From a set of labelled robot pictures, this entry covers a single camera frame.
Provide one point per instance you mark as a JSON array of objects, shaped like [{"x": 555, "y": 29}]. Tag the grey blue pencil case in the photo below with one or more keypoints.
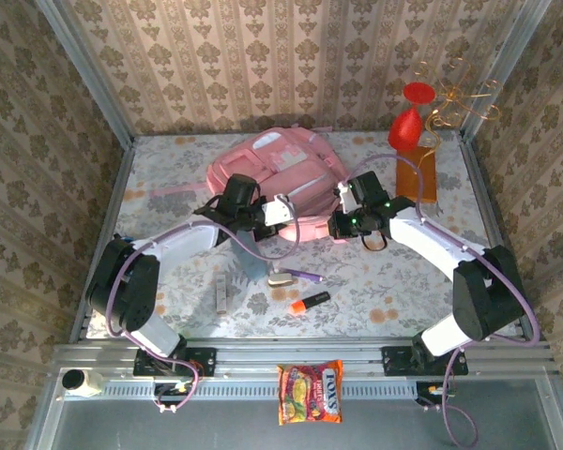
[{"x": 255, "y": 267}]

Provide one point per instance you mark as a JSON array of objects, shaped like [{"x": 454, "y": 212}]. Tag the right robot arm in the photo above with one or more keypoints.
[{"x": 427, "y": 234}]

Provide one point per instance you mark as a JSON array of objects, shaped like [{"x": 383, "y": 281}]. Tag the aluminium frame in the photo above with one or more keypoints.
[{"x": 309, "y": 351}]

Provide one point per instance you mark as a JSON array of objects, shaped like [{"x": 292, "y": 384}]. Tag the red goblet vase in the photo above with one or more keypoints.
[{"x": 406, "y": 129}]

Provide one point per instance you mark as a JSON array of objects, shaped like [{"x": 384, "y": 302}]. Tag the beige correction tape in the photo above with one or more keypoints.
[{"x": 280, "y": 280}]

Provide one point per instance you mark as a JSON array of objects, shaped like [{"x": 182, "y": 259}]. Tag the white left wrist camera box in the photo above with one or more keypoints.
[{"x": 279, "y": 210}]

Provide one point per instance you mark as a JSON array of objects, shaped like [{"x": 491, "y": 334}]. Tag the orange wooden board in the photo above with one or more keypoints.
[{"x": 417, "y": 183}]

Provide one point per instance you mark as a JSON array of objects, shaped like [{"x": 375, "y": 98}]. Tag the purple pen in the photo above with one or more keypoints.
[{"x": 305, "y": 274}]

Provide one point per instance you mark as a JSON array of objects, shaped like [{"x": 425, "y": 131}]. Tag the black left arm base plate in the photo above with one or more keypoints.
[{"x": 202, "y": 363}]

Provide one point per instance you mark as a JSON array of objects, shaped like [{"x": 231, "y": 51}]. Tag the small black circuit board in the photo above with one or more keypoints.
[
  {"x": 427, "y": 391},
  {"x": 166, "y": 391}
]

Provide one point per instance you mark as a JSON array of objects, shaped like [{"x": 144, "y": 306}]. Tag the pink backpack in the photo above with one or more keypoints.
[{"x": 286, "y": 169}]

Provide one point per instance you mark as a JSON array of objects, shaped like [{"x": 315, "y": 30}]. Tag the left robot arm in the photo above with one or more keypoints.
[{"x": 187, "y": 239}]

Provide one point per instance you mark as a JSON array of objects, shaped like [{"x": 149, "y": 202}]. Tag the orange black highlighter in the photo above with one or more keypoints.
[{"x": 309, "y": 302}]

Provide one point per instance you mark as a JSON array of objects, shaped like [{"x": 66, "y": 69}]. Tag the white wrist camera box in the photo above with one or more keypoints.
[
  {"x": 346, "y": 197},
  {"x": 279, "y": 210}
]

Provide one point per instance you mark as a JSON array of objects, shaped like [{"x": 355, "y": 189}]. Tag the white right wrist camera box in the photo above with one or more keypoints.
[{"x": 346, "y": 197}]

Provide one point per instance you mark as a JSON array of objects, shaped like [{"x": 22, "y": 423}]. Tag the beige glue stick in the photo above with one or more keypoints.
[{"x": 221, "y": 295}]

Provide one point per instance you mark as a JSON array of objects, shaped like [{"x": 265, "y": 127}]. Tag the floral tablecloth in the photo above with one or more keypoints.
[{"x": 366, "y": 281}]

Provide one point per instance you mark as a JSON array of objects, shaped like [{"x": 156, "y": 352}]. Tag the orange candy bag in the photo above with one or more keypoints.
[{"x": 309, "y": 394}]

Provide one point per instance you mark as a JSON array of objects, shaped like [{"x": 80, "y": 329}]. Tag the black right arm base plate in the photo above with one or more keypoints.
[{"x": 399, "y": 361}]

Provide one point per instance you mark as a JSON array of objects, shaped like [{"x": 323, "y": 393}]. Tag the white bottle black cap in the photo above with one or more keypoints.
[{"x": 82, "y": 382}]

